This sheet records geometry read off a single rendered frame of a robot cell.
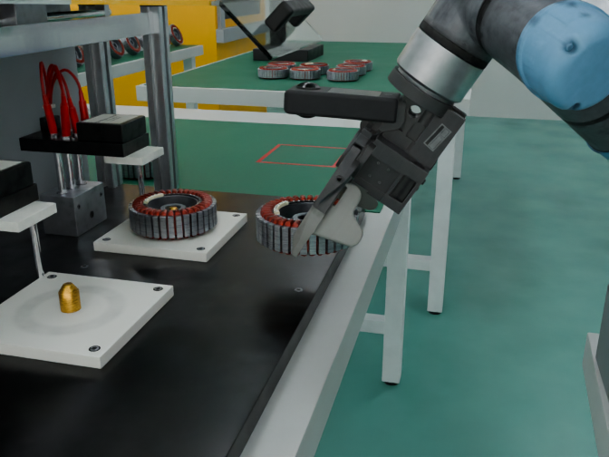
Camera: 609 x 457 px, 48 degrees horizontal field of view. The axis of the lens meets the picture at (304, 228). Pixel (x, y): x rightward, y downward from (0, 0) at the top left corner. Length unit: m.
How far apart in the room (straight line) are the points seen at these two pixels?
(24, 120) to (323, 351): 0.58
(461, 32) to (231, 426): 0.39
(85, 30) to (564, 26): 0.56
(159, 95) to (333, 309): 0.47
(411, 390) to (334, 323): 1.28
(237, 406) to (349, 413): 1.33
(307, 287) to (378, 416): 1.15
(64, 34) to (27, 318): 0.33
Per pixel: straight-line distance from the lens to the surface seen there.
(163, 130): 1.07
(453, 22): 0.65
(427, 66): 0.65
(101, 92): 1.10
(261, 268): 0.79
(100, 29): 0.92
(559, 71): 0.55
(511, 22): 0.59
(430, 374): 2.06
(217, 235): 0.86
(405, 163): 0.67
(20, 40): 0.78
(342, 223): 0.67
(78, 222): 0.93
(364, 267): 0.85
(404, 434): 1.81
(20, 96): 1.04
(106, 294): 0.73
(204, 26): 4.33
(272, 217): 0.71
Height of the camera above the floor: 1.09
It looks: 20 degrees down
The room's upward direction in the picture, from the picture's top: straight up
